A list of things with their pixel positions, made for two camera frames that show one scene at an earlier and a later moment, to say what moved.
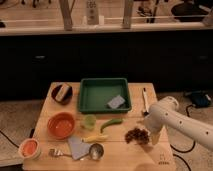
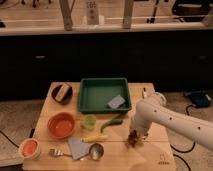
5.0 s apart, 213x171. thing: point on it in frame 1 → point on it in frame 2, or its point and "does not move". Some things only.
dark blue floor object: [200, 99] does not move
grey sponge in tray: [116, 102] does not move
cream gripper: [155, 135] → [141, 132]
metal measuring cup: [96, 151] does not move
